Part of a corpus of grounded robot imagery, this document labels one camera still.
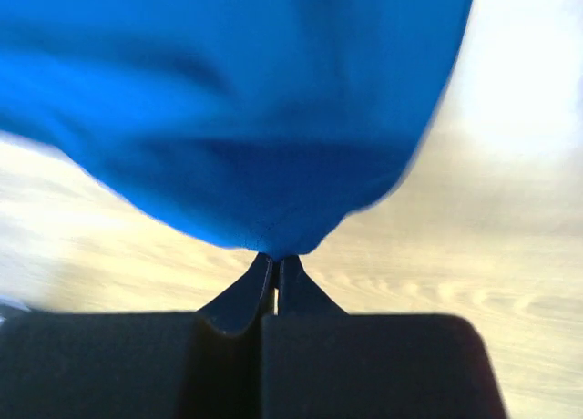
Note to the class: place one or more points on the navy blue printed t-shirt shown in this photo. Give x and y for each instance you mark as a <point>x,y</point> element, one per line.
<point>255,124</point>

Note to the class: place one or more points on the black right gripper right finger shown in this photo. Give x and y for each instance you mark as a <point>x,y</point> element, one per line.
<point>298,294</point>

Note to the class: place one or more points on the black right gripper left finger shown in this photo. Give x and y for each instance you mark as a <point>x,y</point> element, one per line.
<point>236,309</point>

